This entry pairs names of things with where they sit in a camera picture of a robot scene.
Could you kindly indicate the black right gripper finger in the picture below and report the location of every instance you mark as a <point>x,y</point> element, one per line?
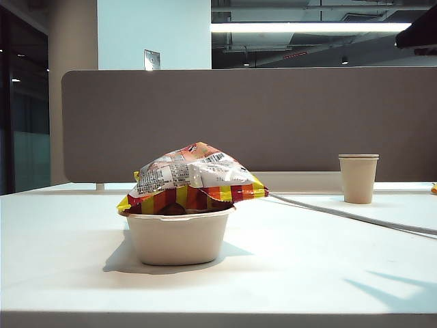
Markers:
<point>421,34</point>
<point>428,52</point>

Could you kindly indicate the red yellow chip bag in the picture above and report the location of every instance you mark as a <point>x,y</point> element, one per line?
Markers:
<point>191,174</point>

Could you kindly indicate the beige pulp food box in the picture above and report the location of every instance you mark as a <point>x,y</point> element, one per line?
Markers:
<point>177,239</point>

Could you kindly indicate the long ceiling light strip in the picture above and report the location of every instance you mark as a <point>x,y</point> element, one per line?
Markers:
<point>307,27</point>

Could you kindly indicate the red illuminated sign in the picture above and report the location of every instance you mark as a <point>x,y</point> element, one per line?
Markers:
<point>294,55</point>

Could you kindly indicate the yellow object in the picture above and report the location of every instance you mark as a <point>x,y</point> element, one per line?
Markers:
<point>434,188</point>

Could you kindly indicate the beige paper cup with lid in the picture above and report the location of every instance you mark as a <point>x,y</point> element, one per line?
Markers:
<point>358,181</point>

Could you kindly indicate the grey fabric desk partition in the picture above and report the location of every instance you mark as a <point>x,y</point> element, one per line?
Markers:
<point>205,112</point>

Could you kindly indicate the white partition support foot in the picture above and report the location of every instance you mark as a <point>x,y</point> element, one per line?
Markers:
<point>99,187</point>

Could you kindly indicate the beige round column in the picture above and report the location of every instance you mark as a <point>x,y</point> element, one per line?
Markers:
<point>71,102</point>

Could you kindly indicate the metal wall plate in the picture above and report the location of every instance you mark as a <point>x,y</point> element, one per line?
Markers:
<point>152,59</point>

